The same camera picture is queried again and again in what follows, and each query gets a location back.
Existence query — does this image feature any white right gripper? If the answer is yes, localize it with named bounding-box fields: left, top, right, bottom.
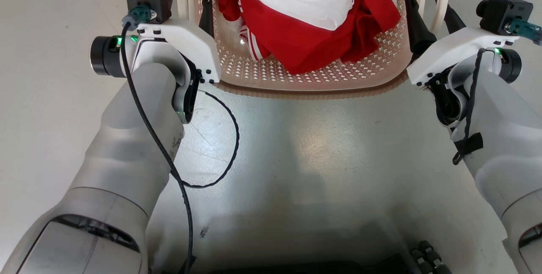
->
left=404, top=0, right=520, bottom=86

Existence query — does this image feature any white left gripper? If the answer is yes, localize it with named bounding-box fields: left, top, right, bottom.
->
left=135, top=0, right=223, bottom=85

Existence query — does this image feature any beige perforated plastic laundry basket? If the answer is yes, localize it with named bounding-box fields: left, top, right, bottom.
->
left=177, top=0, right=450, bottom=100

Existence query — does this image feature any red garment with white stripes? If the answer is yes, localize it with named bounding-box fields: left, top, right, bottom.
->
left=216, top=0, right=402, bottom=75

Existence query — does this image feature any teal left camera cable plug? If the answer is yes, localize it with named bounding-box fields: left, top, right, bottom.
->
left=122, top=5, right=154, bottom=29

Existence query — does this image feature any teal camera cable plug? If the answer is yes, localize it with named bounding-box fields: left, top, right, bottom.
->
left=122, top=5, right=154, bottom=29
left=506, top=17, right=542, bottom=46

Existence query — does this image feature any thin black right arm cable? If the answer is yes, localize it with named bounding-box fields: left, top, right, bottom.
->
left=451, top=47, right=487, bottom=166

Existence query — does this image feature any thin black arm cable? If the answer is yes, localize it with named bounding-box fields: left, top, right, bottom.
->
left=451, top=47, right=487, bottom=166
left=120, top=21, right=240, bottom=274

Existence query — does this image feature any teal right camera cable plug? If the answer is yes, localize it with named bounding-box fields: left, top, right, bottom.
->
left=506, top=17, right=542, bottom=46

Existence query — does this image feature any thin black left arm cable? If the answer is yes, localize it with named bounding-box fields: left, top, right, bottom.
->
left=120, top=21, right=240, bottom=274

